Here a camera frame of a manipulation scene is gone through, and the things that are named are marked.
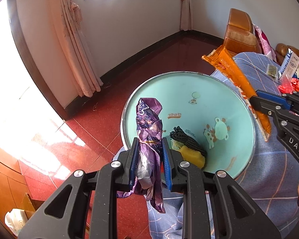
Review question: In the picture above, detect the red wrapper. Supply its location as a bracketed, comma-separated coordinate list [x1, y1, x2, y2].
[278, 76, 299, 94]

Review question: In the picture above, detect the yellow sponge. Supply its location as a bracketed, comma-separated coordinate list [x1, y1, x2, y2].
[179, 145, 206, 169]

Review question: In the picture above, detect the purple foil wrapper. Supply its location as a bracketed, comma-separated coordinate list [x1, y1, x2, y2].
[117, 98, 166, 214]

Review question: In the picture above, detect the yellow white wrapper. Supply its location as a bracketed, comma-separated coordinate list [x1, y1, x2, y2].
[171, 139, 184, 151]

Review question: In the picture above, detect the black knitted cloth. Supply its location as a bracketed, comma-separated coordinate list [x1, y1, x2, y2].
[169, 126, 207, 157]

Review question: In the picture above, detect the orange snack bag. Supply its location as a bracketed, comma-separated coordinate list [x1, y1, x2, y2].
[202, 45, 272, 142]

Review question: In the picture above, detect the mint green trash bin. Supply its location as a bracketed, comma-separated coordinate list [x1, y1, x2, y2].
[120, 71, 256, 179]

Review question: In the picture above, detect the dark yellow flat packet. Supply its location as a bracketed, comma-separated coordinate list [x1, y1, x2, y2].
[266, 64, 279, 79]

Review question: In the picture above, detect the tall white carton box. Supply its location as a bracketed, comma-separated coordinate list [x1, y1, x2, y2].
[278, 51, 299, 79]

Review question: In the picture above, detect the brown leather sofa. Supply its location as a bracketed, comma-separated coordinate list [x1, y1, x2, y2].
[275, 43, 299, 65]

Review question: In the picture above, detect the pink floral cushion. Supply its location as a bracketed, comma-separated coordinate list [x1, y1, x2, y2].
[253, 24, 277, 62]

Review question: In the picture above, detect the orange leather armchair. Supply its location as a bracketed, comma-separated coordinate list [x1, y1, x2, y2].
[224, 8, 262, 54]

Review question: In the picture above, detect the cardboard box with tissue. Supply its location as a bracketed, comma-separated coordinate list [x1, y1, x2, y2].
[4, 193, 44, 237]

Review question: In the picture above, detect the right pink curtain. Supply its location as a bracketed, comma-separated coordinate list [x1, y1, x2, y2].
[180, 0, 193, 31]

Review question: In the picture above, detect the pink curtain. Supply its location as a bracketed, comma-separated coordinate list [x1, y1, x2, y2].
[180, 0, 193, 31]
[48, 0, 103, 98]

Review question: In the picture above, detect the left pink curtain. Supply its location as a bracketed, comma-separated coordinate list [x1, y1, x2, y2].
[48, 0, 103, 98]

